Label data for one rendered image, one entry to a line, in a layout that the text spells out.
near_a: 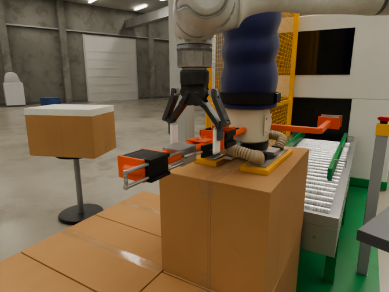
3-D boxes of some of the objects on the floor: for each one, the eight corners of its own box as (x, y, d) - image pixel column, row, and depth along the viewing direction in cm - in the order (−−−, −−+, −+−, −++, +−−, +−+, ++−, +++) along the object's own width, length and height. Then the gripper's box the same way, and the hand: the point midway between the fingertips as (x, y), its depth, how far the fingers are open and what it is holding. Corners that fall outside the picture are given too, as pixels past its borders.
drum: (40, 124, 804) (37, 97, 786) (60, 123, 836) (57, 96, 818) (45, 127, 765) (41, 97, 748) (65, 125, 797) (62, 97, 780)
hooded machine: (24, 105, 1401) (19, 72, 1366) (26, 106, 1348) (22, 72, 1314) (4, 106, 1353) (-1, 72, 1318) (7, 107, 1300) (2, 72, 1265)
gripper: (245, 68, 72) (242, 153, 77) (165, 70, 85) (166, 142, 89) (232, 68, 66) (230, 159, 70) (147, 69, 78) (150, 146, 83)
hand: (194, 145), depth 80 cm, fingers open, 13 cm apart
